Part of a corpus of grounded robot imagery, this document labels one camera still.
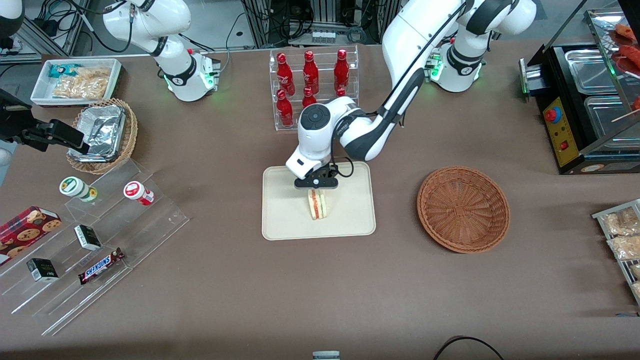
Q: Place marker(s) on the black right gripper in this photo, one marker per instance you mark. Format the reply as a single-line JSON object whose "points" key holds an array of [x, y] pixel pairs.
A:
{"points": [[16, 130]]}

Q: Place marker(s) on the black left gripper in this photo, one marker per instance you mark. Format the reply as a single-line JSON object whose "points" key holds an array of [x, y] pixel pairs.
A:
{"points": [[327, 173]]}

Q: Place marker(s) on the triangular sandwich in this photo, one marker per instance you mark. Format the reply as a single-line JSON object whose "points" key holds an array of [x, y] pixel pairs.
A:
{"points": [[317, 207]]}

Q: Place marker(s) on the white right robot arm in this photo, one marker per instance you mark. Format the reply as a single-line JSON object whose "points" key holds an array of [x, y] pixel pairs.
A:
{"points": [[150, 22]]}

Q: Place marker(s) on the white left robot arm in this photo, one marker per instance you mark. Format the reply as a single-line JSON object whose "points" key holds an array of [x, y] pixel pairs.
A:
{"points": [[400, 35]]}

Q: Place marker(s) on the beige rectangular tray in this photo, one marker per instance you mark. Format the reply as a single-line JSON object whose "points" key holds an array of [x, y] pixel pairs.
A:
{"points": [[350, 210]]}

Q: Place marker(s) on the light oval wicker basket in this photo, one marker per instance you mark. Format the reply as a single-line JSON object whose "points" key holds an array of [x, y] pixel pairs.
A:
{"points": [[131, 135]]}

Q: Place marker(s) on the brown round wicker basket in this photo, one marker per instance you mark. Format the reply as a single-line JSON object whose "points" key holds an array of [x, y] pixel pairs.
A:
{"points": [[462, 210]]}

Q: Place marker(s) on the metal snack tray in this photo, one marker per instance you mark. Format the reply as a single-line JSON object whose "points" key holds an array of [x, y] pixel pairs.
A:
{"points": [[600, 216]]}

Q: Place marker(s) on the aluminium foil container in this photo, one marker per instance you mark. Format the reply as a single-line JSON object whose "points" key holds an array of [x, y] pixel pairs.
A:
{"points": [[102, 130]]}

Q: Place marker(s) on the green lid cup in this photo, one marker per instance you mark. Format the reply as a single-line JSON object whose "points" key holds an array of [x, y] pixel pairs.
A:
{"points": [[72, 186]]}

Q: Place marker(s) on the white plastic bin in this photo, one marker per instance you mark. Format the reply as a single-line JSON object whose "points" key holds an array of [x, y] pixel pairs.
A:
{"points": [[42, 92]]}

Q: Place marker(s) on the clear bag of chips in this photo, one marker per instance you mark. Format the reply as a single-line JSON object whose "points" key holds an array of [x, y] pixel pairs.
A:
{"points": [[85, 85]]}

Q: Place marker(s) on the teal snack packet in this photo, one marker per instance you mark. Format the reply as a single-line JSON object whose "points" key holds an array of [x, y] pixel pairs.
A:
{"points": [[62, 70]]}

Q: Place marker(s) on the red lid cup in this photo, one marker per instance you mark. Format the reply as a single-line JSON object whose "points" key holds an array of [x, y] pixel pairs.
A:
{"points": [[135, 191]]}

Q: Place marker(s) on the red cola bottle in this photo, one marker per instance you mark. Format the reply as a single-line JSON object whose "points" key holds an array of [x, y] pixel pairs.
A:
{"points": [[308, 97], [285, 75], [310, 74], [284, 110], [341, 92], [341, 72]]}

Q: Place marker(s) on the small black carton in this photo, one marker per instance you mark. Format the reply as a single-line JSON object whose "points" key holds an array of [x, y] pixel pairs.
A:
{"points": [[87, 237], [42, 270]]}

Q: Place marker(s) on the red cookie box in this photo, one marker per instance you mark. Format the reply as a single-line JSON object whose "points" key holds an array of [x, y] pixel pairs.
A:
{"points": [[25, 232]]}

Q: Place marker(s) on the clear acrylic stepped stand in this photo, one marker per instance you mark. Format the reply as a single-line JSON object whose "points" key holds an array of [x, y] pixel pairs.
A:
{"points": [[145, 225]]}

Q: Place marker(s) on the snickers chocolate bar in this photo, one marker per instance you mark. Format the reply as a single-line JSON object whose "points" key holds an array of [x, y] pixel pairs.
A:
{"points": [[100, 266]]}

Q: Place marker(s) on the clear acrylic bottle rack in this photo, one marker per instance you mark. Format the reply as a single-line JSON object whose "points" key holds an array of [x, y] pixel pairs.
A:
{"points": [[322, 55]]}

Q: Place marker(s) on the white power strip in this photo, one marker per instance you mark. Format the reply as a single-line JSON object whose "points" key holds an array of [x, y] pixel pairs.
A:
{"points": [[323, 36]]}

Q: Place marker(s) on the grey device at table edge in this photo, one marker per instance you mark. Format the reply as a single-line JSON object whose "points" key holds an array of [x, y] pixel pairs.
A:
{"points": [[326, 355]]}

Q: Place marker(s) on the black food warmer cabinet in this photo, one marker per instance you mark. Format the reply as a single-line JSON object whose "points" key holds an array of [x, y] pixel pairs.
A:
{"points": [[555, 70]]}

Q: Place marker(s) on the steel warmer pan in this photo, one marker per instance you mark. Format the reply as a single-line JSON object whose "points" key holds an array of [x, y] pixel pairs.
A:
{"points": [[587, 70], [602, 117]]}

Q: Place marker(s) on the clear bag of snacks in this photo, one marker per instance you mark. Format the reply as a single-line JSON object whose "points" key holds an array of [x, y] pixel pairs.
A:
{"points": [[620, 222], [636, 290], [635, 271], [625, 247]]}

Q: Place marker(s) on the orange fried food piece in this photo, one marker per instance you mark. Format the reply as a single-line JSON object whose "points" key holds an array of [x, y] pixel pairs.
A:
{"points": [[625, 31]]}

